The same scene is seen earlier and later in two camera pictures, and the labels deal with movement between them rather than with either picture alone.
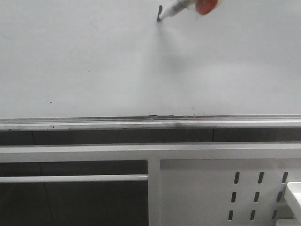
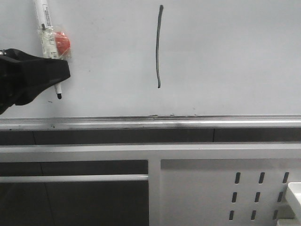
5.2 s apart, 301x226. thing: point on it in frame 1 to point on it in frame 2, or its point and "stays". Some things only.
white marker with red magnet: x=203 y=7 to x=55 y=44
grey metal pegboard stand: x=192 y=183 stays
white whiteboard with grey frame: x=83 y=64 stays
